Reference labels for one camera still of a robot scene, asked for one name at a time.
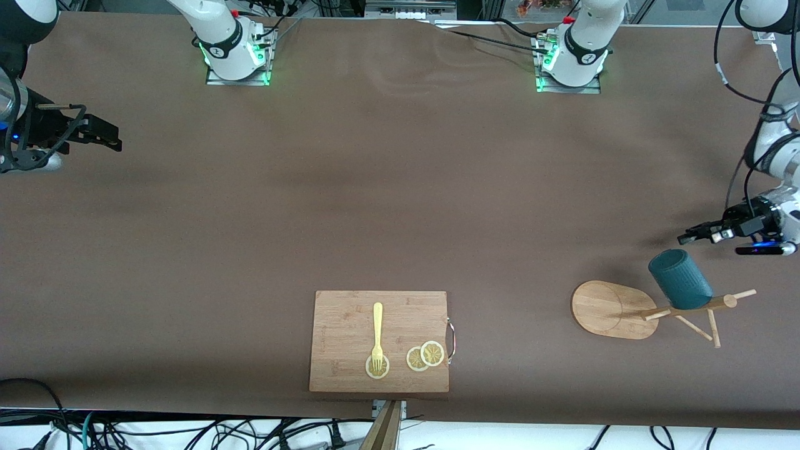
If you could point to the lemon slice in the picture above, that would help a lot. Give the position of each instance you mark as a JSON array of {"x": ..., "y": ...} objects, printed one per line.
[
  {"x": 414, "y": 359},
  {"x": 377, "y": 375},
  {"x": 432, "y": 353}
]

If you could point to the wooden cutting board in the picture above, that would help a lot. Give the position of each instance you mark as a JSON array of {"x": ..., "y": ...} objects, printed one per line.
[{"x": 344, "y": 325}]

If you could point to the small metal bracket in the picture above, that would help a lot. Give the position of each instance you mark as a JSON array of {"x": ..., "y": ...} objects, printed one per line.
[{"x": 377, "y": 407}]

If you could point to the grey power strip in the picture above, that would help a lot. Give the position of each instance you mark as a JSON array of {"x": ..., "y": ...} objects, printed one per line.
[{"x": 409, "y": 9}]

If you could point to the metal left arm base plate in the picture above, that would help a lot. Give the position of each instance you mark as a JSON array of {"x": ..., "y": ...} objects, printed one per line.
[{"x": 544, "y": 86}]

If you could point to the wooden post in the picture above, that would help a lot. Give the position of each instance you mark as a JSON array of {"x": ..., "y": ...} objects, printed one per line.
[{"x": 384, "y": 431}]

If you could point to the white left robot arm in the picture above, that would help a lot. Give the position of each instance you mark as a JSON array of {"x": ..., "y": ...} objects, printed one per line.
[{"x": 584, "y": 50}]

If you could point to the yellow plastic fork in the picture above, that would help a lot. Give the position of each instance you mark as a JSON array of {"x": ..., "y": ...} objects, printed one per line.
[{"x": 377, "y": 325}]

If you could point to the brown table cover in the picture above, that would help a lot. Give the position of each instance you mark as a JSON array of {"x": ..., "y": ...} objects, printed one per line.
[{"x": 375, "y": 187}]

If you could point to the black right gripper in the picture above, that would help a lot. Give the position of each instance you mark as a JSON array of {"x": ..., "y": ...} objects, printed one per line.
[{"x": 42, "y": 129}]

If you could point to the wooden cup rack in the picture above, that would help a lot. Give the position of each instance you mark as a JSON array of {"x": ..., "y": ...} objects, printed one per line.
[{"x": 609, "y": 309}]

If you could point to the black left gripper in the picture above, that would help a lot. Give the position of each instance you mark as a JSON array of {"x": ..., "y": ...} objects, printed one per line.
[{"x": 747, "y": 225}]

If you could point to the teal cup yellow inside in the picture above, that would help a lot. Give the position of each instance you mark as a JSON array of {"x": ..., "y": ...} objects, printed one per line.
[{"x": 681, "y": 281}]

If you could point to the aluminium corner bracket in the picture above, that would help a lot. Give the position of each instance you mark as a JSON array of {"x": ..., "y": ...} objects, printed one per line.
[{"x": 765, "y": 37}]

